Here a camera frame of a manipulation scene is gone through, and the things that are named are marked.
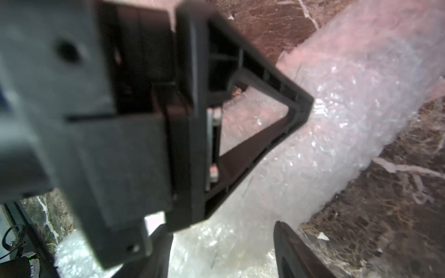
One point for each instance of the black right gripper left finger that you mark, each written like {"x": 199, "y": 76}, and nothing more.
{"x": 154, "y": 266}

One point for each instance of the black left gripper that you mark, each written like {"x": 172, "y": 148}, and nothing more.
{"x": 105, "y": 102}

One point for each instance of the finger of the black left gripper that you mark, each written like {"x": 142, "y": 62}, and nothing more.
{"x": 233, "y": 62}

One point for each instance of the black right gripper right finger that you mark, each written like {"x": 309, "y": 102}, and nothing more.
{"x": 294, "y": 257}

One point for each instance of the bubble wrap sheet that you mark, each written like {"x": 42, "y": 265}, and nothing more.
{"x": 370, "y": 69}

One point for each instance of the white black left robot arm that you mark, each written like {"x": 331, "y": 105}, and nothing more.
{"x": 17, "y": 253}

